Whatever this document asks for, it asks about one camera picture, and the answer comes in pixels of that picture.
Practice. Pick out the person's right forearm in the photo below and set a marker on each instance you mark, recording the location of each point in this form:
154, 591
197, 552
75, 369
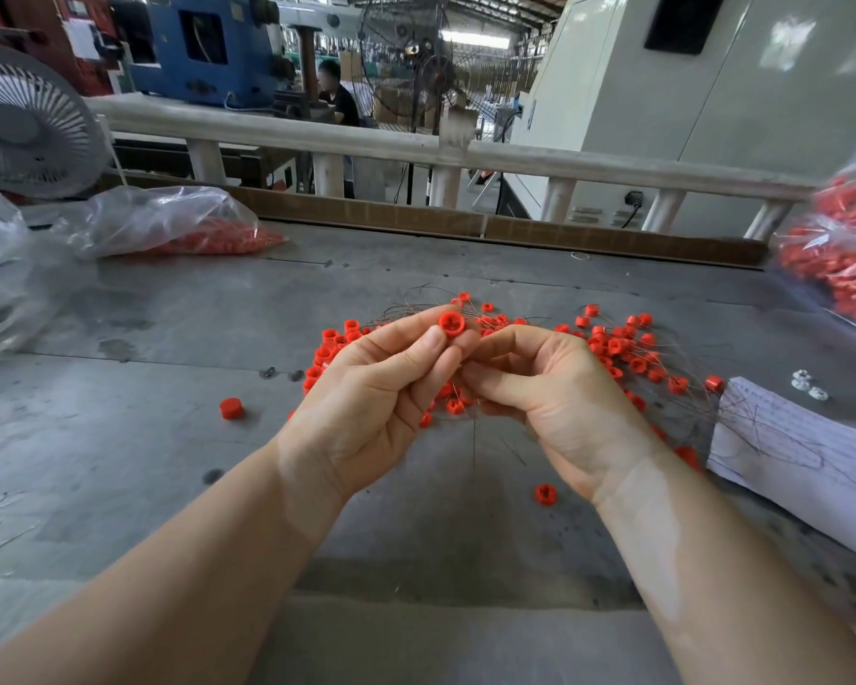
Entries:
742, 578

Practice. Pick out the blue industrial machine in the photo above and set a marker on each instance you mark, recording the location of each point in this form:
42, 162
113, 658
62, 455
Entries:
226, 61

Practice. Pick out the person's right hand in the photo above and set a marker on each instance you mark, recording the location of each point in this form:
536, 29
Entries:
571, 399

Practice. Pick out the small clear plastic piece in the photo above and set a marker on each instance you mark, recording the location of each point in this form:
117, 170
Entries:
802, 378
819, 394

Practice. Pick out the brown wooden board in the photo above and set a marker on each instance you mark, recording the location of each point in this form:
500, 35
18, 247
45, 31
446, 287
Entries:
405, 217

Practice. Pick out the person's left hand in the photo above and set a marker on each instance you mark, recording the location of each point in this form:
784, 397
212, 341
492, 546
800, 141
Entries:
354, 418

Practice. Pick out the black pedestal fan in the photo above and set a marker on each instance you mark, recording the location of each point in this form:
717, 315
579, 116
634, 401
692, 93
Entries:
437, 78

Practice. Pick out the red industrial machine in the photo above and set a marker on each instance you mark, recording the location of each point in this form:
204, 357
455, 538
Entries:
26, 28

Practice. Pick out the large grey machine cabinet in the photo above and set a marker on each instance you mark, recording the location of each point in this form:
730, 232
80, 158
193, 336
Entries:
781, 95

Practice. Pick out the pile of red plastic rings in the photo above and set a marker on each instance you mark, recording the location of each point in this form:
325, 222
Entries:
621, 342

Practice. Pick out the large clear bag red pieces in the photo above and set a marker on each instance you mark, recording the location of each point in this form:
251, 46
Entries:
835, 257

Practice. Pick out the white desk fan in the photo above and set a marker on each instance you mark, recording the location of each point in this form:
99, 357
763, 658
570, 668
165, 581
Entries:
29, 124

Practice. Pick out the person's left forearm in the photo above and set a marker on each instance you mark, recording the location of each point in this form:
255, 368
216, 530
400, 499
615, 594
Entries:
136, 599

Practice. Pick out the white paper sheet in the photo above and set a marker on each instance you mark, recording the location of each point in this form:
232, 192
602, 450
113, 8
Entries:
802, 471

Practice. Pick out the clear bag with red pieces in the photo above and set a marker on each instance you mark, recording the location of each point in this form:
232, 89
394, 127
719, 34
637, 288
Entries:
161, 221

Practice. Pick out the white metal railing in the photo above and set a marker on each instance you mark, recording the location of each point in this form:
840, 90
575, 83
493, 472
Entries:
334, 138

